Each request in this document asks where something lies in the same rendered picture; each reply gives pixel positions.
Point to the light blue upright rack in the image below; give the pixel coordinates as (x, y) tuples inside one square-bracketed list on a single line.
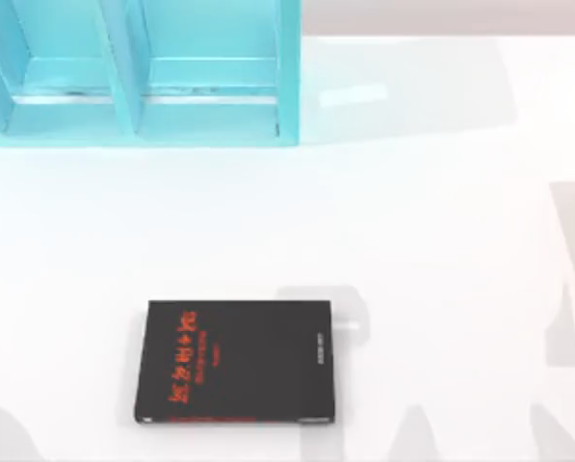
[(123, 72)]

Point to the black book with red lettering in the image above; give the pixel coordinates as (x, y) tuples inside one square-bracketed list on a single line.
[(268, 366)]

